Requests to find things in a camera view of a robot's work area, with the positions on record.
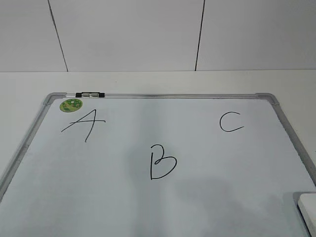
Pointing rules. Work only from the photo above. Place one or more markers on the white whiteboard with grey frame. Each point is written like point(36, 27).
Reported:
point(130, 165)

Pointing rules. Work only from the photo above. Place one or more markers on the white rectangular eraser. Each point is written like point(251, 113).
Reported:
point(307, 206)

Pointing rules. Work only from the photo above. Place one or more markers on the round green magnet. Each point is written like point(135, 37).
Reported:
point(71, 105)

